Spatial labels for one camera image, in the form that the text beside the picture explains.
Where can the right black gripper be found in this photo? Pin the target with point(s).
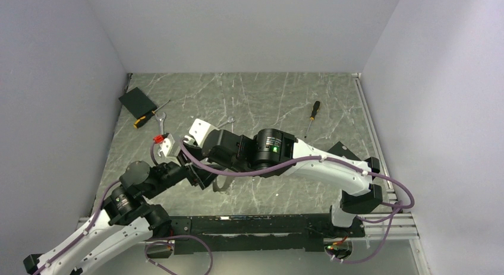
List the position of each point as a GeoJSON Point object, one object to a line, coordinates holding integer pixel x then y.
{"type": "Point", "coordinates": [228, 166]}

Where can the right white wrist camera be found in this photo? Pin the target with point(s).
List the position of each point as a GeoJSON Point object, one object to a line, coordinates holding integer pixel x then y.
{"type": "Point", "coordinates": [199, 131]}

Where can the black box right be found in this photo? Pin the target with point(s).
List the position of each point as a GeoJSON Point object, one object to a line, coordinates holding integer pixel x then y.
{"type": "Point", "coordinates": [341, 150]}

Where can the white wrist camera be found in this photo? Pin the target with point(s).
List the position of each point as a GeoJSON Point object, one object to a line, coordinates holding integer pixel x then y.
{"type": "Point", "coordinates": [165, 143]}
{"type": "Point", "coordinates": [199, 131]}

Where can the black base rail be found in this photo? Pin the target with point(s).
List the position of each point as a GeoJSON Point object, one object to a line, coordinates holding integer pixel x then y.
{"type": "Point", "coordinates": [308, 232]}

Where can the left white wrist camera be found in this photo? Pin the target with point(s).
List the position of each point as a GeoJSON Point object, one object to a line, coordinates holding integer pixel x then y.
{"type": "Point", "coordinates": [165, 143]}

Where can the large metal key ring plate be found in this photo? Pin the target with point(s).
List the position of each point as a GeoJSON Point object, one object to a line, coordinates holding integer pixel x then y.
{"type": "Point", "coordinates": [222, 183]}

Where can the black box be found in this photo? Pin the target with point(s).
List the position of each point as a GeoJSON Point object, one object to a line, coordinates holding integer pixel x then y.
{"type": "Point", "coordinates": [341, 150]}
{"type": "Point", "coordinates": [137, 103]}

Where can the orange black screwdriver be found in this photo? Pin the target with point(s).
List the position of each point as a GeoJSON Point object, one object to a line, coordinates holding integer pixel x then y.
{"type": "Point", "coordinates": [144, 119]}
{"type": "Point", "coordinates": [314, 112]}

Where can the black box left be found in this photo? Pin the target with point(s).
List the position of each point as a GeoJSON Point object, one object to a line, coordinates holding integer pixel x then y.
{"type": "Point", "coordinates": [137, 103]}

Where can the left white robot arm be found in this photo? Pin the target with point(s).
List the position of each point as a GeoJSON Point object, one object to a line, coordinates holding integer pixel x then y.
{"type": "Point", "coordinates": [122, 219]}

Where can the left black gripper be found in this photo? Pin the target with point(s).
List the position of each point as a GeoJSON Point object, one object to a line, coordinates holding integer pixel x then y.
{"type": "Point", "coordinates": [204, 176]}

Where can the silver wrench left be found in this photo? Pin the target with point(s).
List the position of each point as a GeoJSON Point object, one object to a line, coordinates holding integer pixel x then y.
{"type": "Point", "coordinates": [160, 117]}

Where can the orange black screwdriver left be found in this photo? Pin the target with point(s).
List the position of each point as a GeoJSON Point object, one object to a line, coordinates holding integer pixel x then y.
{"type": "Point", "coordinates": [144, 119]}

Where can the silver combination wrench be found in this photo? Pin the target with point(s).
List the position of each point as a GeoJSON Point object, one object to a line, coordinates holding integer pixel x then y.
{"type": "Point", "coordinates": [230, 120]}

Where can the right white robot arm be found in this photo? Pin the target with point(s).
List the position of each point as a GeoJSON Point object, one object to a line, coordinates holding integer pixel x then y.
{"type": "Point", "coordinates": [272, 152]}

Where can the orange black screwdriver right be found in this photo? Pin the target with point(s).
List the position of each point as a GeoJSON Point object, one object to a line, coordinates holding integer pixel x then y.
{"type": "Point", "coordinates": [314, 112]}

